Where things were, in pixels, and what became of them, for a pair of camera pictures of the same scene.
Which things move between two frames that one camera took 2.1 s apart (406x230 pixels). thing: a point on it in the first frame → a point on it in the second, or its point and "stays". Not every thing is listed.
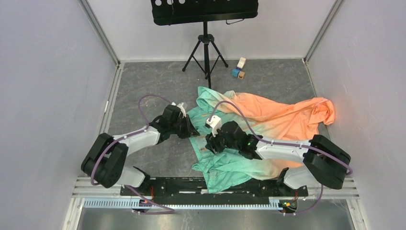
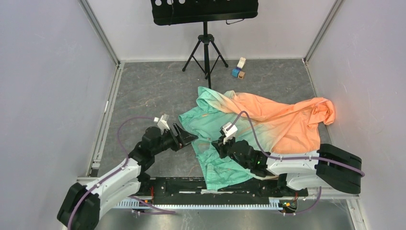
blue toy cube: x=235 y=72 stays
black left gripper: x=190 y=131 → x=186 y=137
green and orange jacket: x=296 y=120 stays
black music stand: x=169 y=12 stays
